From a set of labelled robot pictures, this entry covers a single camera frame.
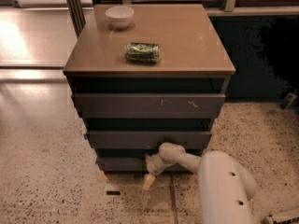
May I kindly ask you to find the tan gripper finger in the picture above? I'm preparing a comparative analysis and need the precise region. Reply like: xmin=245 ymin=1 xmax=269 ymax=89
xmin=143 ymin=174 xmax=156 ymax=190

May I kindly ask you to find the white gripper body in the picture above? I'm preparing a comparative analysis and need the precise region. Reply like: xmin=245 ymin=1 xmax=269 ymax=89
xmin=146 ymin=154 xmax=170 ymax=175

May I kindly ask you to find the dark bottom drawer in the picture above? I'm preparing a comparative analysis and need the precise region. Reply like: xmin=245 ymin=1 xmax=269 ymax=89
xmin=96 ymin=157 xmax=200 ymax=173

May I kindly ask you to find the dark drawer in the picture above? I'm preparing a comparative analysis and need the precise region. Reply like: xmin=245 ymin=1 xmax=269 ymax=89
xmin=86 ymin=131 xmax=211 ymax=149
xmin=73 ymin=93 xmax=225 ymax=119
xmin=96 ymin=157 xmax=200 ymax=173

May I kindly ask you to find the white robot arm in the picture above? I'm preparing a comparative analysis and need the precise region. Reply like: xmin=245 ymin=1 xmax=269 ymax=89
xmin=143 ymin=143 xmax=257 ymax=224

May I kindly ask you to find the dark middle drawer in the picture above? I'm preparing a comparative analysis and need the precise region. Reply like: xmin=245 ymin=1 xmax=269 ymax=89
xmin=86 ymin=131 xmax=211 ymax=149

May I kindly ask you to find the dark top drawer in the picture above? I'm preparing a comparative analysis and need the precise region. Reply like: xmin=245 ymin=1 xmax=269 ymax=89
xmin=73 ymin=93 xmax=225 ymax=119

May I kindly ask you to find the brown drawer cabinet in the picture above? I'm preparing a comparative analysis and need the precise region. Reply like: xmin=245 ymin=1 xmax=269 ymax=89
xmin=64 ymin=5 xmax=235 ymax=159

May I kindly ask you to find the green soda can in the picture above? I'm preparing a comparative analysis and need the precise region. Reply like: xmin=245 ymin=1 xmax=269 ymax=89
xmin=124 ymin=42 xmax=160 ymax=63

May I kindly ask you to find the white power strip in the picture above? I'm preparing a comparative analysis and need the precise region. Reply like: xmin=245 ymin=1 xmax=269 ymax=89
xmin=263 ymin=208 xmax=299 ymax=224

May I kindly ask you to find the white bowl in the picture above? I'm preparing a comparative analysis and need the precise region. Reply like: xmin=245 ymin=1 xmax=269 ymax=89
xmin=106 ymin=6 xmax=135 ymax=30

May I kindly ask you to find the dark low cabinet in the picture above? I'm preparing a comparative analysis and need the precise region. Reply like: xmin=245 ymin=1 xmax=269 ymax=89
xmin=211 ymin=15 xmax=299 ymax=100

